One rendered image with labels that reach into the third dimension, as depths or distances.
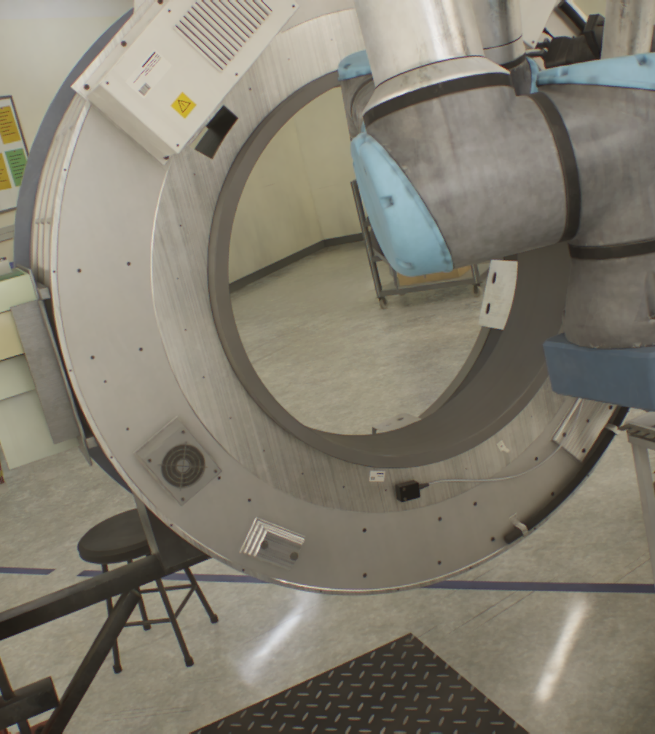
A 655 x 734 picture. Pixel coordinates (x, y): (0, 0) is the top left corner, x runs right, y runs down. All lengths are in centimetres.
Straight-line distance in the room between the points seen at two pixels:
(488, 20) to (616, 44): 62
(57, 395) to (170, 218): 39
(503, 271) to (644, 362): 149
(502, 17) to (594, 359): 45
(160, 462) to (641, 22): 116
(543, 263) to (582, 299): 122
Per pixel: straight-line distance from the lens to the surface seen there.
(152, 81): 163
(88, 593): 212
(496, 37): 121
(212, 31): 166
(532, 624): 281
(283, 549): 191
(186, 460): 178
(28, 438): 195
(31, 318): 180
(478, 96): 90
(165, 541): 206
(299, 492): 193
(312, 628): 305
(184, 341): 180
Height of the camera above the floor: 146
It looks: 13 degrees down
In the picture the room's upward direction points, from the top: 14 degrees counter-clockwise
